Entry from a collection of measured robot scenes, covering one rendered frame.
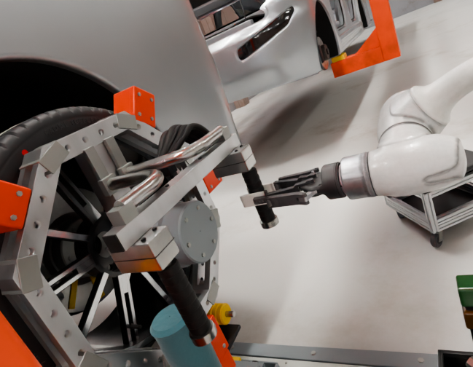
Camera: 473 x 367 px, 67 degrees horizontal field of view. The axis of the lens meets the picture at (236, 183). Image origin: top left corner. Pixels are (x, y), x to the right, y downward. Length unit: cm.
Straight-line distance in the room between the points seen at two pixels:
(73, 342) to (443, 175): 69
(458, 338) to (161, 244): 121
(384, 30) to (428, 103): 336
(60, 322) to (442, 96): 80
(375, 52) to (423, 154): 351
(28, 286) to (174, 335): 26
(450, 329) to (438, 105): 96
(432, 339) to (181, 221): 110
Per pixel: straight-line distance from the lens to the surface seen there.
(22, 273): 67
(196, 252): 72
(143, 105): 91
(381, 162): 70
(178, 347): 74
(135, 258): 56
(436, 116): 81
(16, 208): 67
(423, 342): 154
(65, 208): 102
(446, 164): 70
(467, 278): 74
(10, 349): 26
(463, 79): 79
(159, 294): 100
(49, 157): 71
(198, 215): 74
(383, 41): 416
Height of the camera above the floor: 113
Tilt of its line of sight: 18 degrees down
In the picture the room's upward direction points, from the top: 23 degrees counter-clockwise
